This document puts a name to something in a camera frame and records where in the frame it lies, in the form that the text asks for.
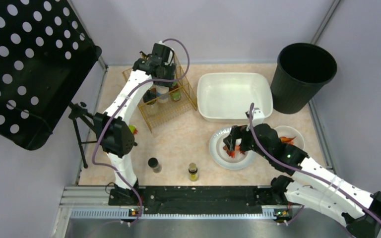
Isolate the white plate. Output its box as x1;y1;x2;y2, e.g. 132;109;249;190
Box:
209;126;256;170

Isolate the white bowl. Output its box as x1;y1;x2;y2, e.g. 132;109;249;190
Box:
274;125;305;149

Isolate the sauce bottle yellow cap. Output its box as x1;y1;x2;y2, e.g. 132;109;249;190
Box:
169;82;181;102

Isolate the small yellow spice jar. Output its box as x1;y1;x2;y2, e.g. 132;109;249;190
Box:
188;163;199;181

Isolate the black lid glass jar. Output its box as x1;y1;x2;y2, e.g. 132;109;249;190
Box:
143;90;159;116

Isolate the small black cap jar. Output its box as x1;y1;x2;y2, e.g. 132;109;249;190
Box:
147;157;162;173

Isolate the oil bottle with dark liquid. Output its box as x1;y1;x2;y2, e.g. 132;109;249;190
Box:
139;51;148;60

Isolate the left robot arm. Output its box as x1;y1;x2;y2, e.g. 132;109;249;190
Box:
91;41;178;198

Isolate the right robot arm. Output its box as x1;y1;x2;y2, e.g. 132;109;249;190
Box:
223;123;381;238

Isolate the red crab toy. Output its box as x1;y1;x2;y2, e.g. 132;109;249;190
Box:
223;145;245;159

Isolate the orange shrimp in bowl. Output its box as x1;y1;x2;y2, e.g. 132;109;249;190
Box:
280;136;296;145

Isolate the white rectangular basin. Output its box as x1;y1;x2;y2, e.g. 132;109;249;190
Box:
197;72;273;122

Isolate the colourful toy block stack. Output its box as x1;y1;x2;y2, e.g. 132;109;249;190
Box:
128;125;138;135

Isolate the black trash bin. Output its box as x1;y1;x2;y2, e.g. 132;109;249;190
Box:
270;43;337;114

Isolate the black tripod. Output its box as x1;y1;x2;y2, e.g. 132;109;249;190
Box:
68;102;137;168

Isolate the black perforated panel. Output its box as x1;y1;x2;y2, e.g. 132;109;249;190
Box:
0;0;102;151

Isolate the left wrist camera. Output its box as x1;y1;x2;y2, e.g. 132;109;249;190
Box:
158;41;175;65

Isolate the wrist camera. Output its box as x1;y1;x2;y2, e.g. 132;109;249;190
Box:
246;107;265;127
158;41;175;65

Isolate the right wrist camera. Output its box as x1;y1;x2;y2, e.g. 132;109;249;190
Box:
246;107;265;127

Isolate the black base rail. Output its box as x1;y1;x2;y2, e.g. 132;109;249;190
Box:
108;186;278;215

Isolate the gold wire rack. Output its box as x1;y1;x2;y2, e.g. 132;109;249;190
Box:
138;56;197;131

